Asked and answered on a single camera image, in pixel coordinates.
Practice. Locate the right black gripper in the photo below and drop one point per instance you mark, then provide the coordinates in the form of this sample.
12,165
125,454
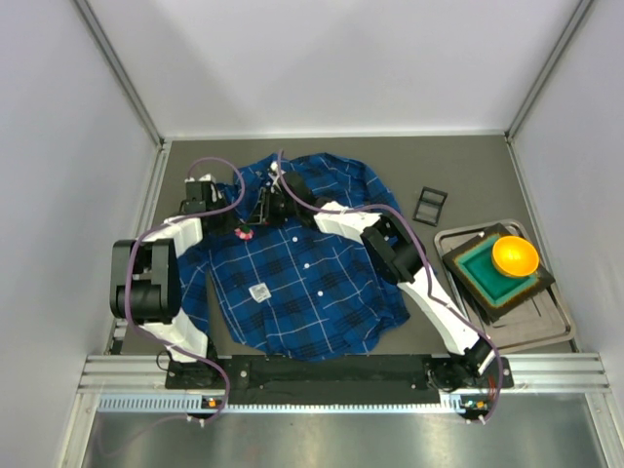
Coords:
265,207

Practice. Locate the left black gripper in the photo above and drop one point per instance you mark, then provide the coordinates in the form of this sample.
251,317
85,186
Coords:
214,220

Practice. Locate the pink pompom brooch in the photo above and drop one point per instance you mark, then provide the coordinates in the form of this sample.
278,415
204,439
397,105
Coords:
244,232

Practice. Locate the blue plaid button shirt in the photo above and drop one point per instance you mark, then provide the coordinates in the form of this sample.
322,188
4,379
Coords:
327,300

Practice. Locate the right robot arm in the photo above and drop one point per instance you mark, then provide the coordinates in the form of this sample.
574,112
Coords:
395,254

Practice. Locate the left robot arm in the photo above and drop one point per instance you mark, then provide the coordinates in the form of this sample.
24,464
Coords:
145,283

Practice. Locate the white paper tag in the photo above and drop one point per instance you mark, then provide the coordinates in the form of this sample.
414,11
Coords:
260,292

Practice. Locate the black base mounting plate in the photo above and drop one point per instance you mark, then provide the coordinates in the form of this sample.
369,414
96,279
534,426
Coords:
350,380

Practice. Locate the green square tray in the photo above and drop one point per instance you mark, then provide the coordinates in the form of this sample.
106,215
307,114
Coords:
472,266

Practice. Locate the orange plastic bowl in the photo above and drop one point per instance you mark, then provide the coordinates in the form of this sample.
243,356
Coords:
514,256

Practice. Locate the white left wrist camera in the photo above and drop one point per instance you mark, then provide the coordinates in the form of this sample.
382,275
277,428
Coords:
202,189

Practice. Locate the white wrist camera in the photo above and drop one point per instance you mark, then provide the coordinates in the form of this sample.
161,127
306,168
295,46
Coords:
275,174
202,189

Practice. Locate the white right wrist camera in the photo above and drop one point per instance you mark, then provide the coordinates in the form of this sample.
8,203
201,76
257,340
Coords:
275,174

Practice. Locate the small black frame stand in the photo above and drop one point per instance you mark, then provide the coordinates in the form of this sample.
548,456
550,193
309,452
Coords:
429,206

